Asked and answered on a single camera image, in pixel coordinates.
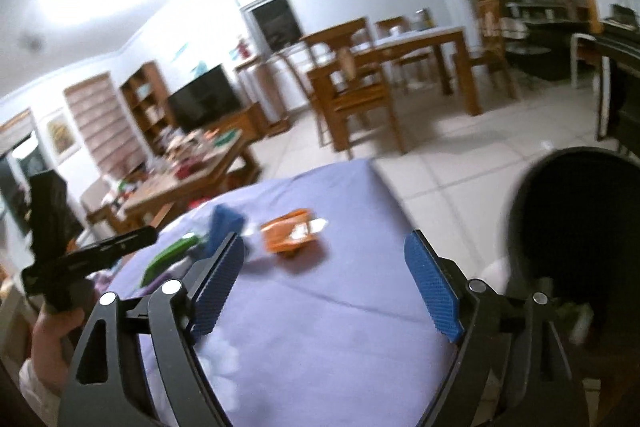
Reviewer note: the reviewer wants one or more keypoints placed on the wooden dining chair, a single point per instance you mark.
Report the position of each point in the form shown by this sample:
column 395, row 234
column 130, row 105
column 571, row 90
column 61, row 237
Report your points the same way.
column 295, row 77
column 487, row 47
column 350, row 97
column 400, row 57

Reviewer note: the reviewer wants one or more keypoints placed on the small framed picture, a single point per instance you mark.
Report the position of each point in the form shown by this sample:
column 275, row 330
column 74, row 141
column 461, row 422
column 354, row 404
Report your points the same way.
column 60, row 137

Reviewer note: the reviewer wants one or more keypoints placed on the wooden armchair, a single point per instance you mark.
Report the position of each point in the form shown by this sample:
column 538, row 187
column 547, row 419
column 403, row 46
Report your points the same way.
column 100, row 207

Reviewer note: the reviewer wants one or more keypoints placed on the wooden dining table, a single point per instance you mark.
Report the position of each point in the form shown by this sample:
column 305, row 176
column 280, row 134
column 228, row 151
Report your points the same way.
column 420, row 39

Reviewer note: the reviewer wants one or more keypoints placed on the blue snack packet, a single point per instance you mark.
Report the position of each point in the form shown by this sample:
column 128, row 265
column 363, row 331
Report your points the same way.
column 225, row 219

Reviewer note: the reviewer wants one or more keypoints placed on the dark handbag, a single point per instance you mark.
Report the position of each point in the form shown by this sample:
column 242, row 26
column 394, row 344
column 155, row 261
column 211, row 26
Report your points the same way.
column 625, row 12

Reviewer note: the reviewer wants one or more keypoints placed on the person's left hand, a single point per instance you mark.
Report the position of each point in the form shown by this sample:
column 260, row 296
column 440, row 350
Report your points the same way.
column 50, row 347

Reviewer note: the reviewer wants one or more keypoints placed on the tall wooden plant stand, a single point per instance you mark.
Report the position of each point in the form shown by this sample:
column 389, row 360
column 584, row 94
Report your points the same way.
column 260, row 67

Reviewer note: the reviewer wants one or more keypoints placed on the glass balcony door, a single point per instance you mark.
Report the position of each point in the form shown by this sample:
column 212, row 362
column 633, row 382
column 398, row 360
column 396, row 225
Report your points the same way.
column 15, row 187

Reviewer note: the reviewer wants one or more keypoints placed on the wood-trimmed window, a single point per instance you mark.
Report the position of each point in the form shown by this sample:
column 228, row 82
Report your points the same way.
column 272, row 17

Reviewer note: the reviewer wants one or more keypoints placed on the wooden coffee table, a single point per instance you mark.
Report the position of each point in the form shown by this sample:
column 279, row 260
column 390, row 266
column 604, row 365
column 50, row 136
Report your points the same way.
column 200, row 179

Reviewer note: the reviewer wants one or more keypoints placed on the purple floral tablecloth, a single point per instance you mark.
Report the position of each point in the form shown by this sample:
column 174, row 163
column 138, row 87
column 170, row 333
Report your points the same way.
column 325, row 332

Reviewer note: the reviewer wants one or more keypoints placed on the striped roller blind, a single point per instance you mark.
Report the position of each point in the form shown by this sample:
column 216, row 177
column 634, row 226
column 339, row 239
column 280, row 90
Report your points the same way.
column 100, row 127

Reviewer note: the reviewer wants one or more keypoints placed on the wooden bookshelf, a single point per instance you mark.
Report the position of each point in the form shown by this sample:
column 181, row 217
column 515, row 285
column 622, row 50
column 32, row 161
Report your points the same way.
column 145, row 107

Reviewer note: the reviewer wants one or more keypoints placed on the metal kettle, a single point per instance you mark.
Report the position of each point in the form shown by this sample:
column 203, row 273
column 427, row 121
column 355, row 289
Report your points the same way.
column 423, row 19

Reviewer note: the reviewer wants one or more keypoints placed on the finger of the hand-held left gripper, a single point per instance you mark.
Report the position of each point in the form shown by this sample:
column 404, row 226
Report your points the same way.
column 120, row 244

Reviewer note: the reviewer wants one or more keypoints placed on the red flower plant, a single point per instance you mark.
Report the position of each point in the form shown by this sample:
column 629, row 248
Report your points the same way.
column 242, row 47

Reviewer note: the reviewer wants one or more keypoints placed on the black television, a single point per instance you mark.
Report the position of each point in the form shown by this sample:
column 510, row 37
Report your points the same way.
column 202, row 99

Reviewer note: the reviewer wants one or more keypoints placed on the wooden television stand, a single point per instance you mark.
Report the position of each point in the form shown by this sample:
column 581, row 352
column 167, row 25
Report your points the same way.
column 240, row 122

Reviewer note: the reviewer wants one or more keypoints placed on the orange snack packet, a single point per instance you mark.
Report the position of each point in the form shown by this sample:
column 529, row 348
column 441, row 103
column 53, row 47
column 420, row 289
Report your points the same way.
column 285, row 234

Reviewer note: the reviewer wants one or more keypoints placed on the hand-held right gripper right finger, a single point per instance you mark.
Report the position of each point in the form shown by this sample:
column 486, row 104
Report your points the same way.
column 432, row 287

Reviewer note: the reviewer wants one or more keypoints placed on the white stool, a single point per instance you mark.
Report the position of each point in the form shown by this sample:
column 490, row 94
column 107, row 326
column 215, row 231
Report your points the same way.
column 575, row 57

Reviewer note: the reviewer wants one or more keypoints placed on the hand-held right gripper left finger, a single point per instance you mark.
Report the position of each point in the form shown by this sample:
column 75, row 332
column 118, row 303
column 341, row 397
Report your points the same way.
column 217, row 287

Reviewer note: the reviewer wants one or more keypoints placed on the green packet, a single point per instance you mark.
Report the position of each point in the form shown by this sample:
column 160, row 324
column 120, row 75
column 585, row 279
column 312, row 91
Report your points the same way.
column 165, row 257

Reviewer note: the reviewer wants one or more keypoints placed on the black trash bin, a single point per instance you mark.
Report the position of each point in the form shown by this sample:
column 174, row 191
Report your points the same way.
column 590, row 217

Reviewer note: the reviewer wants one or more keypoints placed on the clutter of small household items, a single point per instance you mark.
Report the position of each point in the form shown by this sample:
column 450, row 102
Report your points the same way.
column 190, row 152

